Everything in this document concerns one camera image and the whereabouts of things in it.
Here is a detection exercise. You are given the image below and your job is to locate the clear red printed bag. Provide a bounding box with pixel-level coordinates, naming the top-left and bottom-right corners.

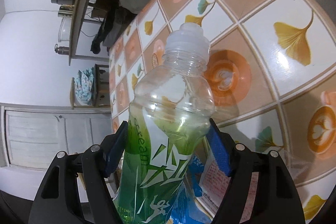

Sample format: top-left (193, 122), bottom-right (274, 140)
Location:
top-left (198, 152), bottom-right (259, 224)

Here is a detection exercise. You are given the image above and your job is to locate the green label plastic bottle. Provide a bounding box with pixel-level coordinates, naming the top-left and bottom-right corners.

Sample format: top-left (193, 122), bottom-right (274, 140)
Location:
top-left (116, 23), bottom-right (215, 223)

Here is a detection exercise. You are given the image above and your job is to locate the blue plastic wrapper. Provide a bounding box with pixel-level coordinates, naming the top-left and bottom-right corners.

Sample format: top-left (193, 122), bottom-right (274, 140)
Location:
top-left (167, 156), bottom-right (211, 224)

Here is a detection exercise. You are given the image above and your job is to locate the white door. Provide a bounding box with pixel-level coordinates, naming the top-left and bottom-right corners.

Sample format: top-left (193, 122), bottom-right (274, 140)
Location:
top-left (1, 105), bottom-right (112, 169)

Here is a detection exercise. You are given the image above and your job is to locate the floral cushion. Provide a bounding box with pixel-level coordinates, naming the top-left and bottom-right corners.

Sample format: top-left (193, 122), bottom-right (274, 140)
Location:
top-left (75, 67), bottom-right (95, 105)

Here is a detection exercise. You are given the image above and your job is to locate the wooden chair with cushion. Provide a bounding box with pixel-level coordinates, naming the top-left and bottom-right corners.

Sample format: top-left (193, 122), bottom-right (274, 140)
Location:
top-left (69, 64), bottom-right (110, 110)

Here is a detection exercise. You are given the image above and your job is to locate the metal water bottle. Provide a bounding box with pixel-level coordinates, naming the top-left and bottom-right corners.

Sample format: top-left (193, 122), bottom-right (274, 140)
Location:
top-left (54, 44), bottom-right (70, 56)

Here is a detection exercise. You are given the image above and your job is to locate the clear plastic bowl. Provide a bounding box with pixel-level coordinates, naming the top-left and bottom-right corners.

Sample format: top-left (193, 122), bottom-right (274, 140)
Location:
top-left (58, 17), bottom-right (72, 43)

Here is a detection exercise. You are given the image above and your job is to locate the patterned dining table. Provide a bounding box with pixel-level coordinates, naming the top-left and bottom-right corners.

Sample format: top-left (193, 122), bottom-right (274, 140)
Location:
top-left (109, 0), bottom-right (335, 223)

